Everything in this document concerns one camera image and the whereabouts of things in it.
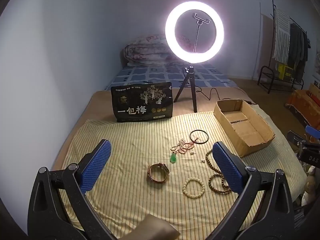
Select yellow box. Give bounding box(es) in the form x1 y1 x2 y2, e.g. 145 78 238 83
277 64 294 80

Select folded floral quilt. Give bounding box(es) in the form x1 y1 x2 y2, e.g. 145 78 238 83
124 34 190 68

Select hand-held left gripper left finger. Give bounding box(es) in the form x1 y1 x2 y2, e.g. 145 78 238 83
27 139 118 240

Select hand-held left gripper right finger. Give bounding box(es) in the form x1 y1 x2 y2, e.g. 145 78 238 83
207 141 296 240

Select round ring light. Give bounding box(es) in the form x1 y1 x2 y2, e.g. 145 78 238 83
164 1 224 63

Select dark hanging clothes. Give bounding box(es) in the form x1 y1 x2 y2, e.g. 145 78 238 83
287 24 310 68

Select black bangle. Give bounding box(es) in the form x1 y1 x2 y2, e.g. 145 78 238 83
189 129 209 145

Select blue patterned bedsheet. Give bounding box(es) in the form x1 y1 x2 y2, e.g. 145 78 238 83
110 62 238 92

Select phone holder clamp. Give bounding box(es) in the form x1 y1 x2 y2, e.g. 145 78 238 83
191 12 210 53

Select orange patterned cloth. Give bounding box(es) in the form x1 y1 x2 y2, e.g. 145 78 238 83
285 89 320 128

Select brown wooden bead strand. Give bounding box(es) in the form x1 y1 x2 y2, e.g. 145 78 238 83
205 149 232 194

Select white striped hanging towel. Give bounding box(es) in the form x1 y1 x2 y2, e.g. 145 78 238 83
274 7 292 62

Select black clothes rack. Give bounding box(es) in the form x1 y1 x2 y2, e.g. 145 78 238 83
271 0 310 68

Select leather strap wristwatch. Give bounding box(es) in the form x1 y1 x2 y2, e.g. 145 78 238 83
147 163 170 183

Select yellow striped cloth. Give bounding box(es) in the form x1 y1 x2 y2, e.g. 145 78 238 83
59 104 308 240

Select beaded necklace with green pendant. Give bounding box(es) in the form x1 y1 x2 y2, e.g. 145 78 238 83
170 139 198 164

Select cardboard box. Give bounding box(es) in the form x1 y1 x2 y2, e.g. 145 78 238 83
213 99 275 158

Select black metal shoe rack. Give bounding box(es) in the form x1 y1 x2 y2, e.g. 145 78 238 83
257 65 304 94

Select black tripod stand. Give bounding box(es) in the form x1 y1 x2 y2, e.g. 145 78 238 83
173 65 198 113

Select white bead bracelet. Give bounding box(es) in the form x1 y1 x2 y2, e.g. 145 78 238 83
182 177 206 199

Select black snack bag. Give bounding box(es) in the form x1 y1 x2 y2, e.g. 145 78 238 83
111 81 173 123

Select black power cable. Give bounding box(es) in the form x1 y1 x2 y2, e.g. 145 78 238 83
195 86 253 104

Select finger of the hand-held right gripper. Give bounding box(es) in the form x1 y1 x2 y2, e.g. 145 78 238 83
287 130 307 153
305 125 320 139

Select tan cloth pad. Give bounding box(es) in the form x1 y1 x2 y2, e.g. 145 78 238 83
132 214 180 240

